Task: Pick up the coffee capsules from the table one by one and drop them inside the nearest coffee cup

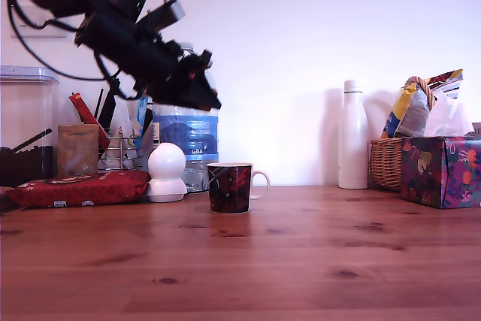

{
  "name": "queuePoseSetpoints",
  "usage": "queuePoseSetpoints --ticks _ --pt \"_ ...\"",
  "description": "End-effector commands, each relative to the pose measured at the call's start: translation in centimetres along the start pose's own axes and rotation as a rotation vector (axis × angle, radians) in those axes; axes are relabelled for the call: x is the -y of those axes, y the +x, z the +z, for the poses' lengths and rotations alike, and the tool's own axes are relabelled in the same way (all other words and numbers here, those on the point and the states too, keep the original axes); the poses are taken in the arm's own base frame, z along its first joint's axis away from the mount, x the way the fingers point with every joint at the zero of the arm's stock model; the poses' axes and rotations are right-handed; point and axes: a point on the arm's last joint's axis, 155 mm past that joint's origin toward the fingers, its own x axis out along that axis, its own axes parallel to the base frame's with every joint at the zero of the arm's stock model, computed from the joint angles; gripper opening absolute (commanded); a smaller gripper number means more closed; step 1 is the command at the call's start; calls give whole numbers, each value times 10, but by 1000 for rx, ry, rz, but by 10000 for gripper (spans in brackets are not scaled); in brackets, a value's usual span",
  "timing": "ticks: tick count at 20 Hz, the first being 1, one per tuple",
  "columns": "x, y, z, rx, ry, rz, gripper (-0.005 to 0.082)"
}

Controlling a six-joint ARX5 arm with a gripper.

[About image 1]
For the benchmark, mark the red packet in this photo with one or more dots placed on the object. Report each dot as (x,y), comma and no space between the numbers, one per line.
(85,112)

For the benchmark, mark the brown box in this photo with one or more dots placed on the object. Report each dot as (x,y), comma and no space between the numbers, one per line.
(477,128)

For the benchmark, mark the grey snack bag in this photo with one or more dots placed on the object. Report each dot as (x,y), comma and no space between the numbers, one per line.
(413,116)

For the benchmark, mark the brown paper pouch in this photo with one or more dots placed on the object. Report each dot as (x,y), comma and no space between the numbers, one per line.
(77,152)

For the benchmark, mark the blue packet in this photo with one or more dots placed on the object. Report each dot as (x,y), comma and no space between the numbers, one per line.
(143,114)

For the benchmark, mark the wicker basket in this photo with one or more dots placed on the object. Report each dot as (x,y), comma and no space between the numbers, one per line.
(385,165)

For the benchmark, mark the white metal bottle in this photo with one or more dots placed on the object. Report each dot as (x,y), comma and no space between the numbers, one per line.
(353,140)

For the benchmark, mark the dark red patterned mug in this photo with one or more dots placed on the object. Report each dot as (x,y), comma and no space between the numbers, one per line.
(228,189)

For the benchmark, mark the floral tissue box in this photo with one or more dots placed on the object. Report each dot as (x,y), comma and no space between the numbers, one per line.
(437,172)

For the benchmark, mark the white light switch plate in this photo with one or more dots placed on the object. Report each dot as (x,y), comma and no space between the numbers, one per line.
(41,34)

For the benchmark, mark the dark coffee beans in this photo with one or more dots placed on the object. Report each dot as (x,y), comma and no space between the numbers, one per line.
(26,165)

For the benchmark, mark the large clear water bottle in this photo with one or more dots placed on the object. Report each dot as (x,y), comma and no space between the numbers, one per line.
(188,137)

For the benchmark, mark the yellow and blue snack bag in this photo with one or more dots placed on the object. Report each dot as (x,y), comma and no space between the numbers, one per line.
(394,114)

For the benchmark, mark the striped snack bag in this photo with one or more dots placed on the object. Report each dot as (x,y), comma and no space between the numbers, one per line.
(447,82)

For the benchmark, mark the red coffee bag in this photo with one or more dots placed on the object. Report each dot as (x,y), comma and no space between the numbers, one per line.
(82,187)

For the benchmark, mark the small white round camera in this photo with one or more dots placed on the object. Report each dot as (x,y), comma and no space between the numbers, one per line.
(165,170)

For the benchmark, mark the clear storage container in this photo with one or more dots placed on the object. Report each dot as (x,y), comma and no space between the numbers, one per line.
(26,110)

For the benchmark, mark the thin black stick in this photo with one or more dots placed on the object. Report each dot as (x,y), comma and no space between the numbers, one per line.
(98,105)

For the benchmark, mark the white paper packet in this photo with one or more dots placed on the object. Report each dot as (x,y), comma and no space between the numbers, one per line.
(124,116)

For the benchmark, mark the white tissue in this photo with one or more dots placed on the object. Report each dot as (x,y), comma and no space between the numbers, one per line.
(447,118)

